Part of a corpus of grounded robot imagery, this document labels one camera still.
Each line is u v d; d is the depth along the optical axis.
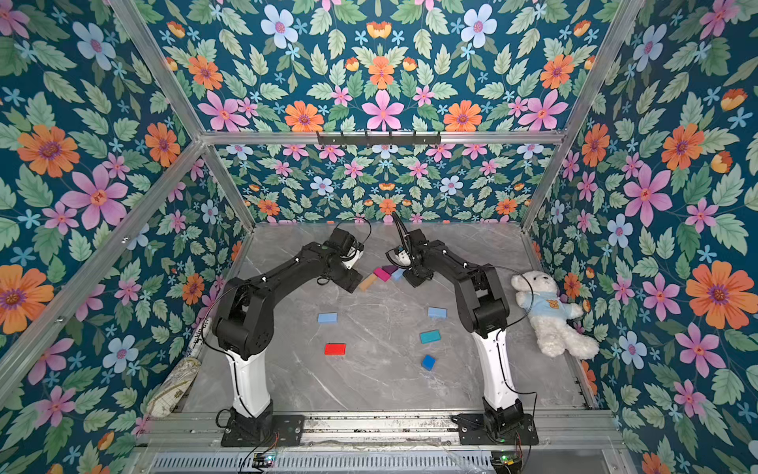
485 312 0.59
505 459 0.72
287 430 0.73
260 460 0.72
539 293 0.90
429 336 0.91
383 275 1.04
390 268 1.05
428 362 0.85
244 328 0.52
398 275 1.04
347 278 0.86
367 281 1.00
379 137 0.91
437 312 0.94
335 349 0.88
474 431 0.73
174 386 0.78
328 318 0.93
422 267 0.81
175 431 0.76
